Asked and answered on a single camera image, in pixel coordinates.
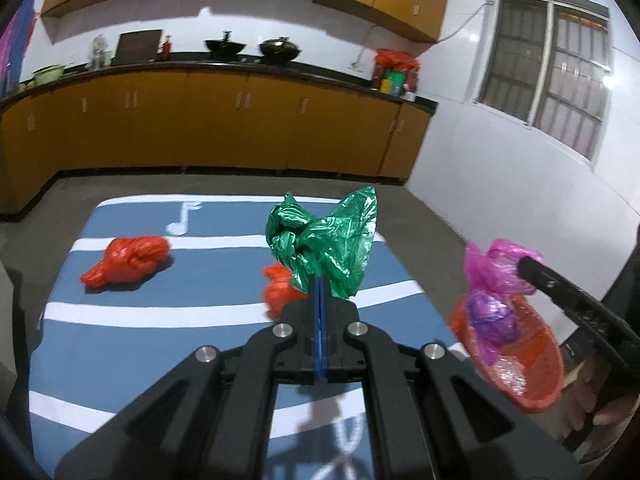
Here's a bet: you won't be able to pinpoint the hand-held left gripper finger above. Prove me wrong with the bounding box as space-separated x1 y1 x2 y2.
54 274 323 480
321 275 583 480

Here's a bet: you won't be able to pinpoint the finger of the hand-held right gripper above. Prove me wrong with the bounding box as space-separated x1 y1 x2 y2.
517 256 640 386

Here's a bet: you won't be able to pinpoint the red bulging plastic bag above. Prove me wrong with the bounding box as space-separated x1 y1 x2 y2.
262 261 308 320

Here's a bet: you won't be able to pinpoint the red plastic bin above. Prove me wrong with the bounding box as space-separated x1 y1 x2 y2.
449 292 566 415

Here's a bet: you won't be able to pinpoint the purple wrapper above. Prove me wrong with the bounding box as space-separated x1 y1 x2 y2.
469 291 520 346

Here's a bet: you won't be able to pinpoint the pink plastic bag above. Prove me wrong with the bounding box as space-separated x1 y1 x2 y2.
462 238 543 368

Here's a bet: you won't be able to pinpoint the clear crinkled plastic wrap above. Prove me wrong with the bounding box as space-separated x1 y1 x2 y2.
492 355 529 396

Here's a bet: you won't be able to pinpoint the green plastic bag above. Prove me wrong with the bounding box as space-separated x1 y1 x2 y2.
265 186 378 301

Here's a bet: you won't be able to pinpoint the person's right hand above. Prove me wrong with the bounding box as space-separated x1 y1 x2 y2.
561 355 639 439

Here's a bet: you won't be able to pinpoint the blue white-striped mat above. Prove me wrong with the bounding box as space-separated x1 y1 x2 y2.
29 196 473 480

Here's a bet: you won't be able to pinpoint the red knotted plastic bag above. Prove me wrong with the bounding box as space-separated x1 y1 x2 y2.
80 235 172 291

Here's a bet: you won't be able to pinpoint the barred window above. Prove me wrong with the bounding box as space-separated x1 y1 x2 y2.
472 0 613 163

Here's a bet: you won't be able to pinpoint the orange lower kitchen cabinets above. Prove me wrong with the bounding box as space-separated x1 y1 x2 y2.
0 67 433 221

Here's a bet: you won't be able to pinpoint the black kitchen countertop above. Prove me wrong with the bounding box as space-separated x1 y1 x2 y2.
0 59 440 113

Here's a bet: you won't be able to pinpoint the red bag on countertop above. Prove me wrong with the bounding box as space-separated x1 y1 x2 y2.
372 49 420 93

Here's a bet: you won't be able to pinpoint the black wok with lid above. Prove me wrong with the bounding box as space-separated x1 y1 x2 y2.
258 36 303 64

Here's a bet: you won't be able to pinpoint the dark cutting board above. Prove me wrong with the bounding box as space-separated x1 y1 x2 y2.
111 30 164 66

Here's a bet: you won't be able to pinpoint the clear bag on countertop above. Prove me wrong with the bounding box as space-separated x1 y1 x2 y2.
85 35 112 71

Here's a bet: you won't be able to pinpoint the green basin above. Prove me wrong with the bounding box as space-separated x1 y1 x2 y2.
32 64 66 86

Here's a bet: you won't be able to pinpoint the colourful wall poster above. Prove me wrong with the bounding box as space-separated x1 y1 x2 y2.
0 0 41 102

